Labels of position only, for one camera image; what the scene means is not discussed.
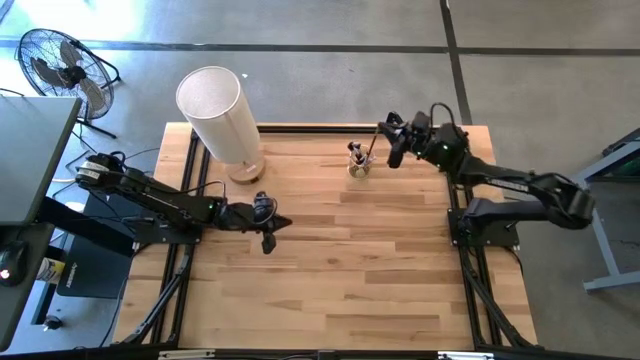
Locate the black computer case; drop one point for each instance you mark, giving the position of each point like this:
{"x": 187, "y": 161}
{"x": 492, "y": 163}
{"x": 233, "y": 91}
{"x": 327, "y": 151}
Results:
{"x": 95, "y": 270}

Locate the black round knob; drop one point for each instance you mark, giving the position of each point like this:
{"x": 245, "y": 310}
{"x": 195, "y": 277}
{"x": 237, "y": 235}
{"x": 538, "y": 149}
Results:
{"x": 52, "y": 323}

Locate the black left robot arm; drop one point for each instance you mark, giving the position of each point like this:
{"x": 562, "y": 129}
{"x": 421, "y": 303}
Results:
{"x": 165, "y": 200}

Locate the yellow labelled bottle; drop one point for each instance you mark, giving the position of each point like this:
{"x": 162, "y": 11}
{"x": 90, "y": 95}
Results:
{"x": 50, "y": 270}

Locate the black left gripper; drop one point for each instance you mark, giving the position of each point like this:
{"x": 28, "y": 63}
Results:
{"x": 268, "y": 242}

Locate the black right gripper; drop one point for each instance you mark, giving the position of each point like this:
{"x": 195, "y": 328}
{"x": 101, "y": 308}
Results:
{"x": 396, "y": 157}

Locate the black floor fan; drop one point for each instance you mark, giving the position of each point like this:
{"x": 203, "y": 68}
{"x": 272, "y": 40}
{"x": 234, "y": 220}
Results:
{"x": 70, "y": 75}

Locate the dark grey desk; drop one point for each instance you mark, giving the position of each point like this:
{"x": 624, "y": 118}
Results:
{"x": 20, "y": 310}

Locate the black aluminium table frame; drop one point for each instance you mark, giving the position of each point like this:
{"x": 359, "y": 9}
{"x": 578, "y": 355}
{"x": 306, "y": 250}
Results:
{"x": 325, "y": 129}

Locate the grey metal table frame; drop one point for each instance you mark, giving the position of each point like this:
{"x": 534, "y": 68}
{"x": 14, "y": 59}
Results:
{"x": 602, "y": 245}

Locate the silver metal bracket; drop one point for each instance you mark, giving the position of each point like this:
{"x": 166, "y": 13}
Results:
{"x": 185, "y": 355}
{"x": 465, "y": 356}

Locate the white shade wooden base lamp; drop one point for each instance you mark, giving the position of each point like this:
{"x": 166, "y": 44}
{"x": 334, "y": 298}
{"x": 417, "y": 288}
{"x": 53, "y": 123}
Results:
{"x": 220, "y": 115}

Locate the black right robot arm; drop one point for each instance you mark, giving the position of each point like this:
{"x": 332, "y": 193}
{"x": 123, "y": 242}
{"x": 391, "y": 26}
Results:
{"x": 505, "y": 182}

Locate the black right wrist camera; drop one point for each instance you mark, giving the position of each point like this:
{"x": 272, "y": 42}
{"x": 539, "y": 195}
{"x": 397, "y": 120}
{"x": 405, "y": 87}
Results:
{"x": 421, "y": 127}

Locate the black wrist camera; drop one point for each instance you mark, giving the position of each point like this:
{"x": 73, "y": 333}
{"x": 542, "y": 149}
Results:
{"x": 421, "y": 127}
{"x": 263, "y": 207}

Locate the black computer mouse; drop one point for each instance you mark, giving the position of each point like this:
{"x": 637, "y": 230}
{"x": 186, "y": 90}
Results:
{"x": 12, "y": 262}

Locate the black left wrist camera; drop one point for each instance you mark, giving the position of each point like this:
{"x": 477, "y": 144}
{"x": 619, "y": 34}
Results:
{"x": 263, "y": 207}

